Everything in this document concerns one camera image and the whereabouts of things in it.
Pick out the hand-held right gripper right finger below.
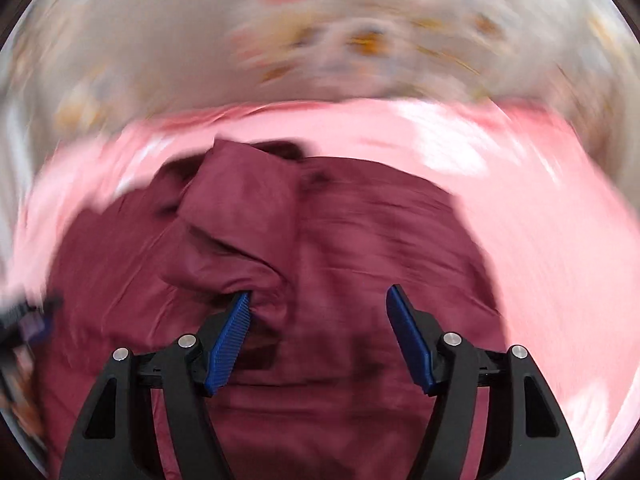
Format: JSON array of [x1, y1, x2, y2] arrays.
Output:
[[385, 284, 586, 480]]

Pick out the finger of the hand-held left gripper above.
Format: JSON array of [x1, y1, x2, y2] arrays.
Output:
[[0, 295, 63, 361]]

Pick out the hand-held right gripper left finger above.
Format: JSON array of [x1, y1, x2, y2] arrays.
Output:
[[59, 291, 251, 480]]

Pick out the maroon quilted jacket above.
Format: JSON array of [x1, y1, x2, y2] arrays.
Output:
[[35, 137, 503, 480]]

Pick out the pink printed blanket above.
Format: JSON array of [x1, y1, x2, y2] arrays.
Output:
[[10, 97, 633, 480]]

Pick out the grey floral bed cover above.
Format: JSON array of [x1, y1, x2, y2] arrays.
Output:
[[0, 0, 640, 128]]

